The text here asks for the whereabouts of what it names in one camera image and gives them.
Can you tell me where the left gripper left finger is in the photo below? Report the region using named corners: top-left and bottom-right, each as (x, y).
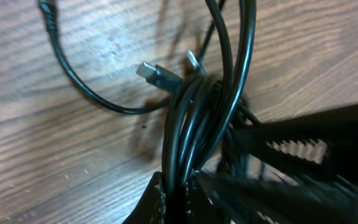
top-left (121, 170), bottom-right (198, 224)

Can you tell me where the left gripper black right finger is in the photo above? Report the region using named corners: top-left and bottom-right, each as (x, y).
top-left (233, 103), bottom-right (358, 185)

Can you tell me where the black cable bundle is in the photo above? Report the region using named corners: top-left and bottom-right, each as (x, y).
top-left (38, 0), bottom-right (264, 200)

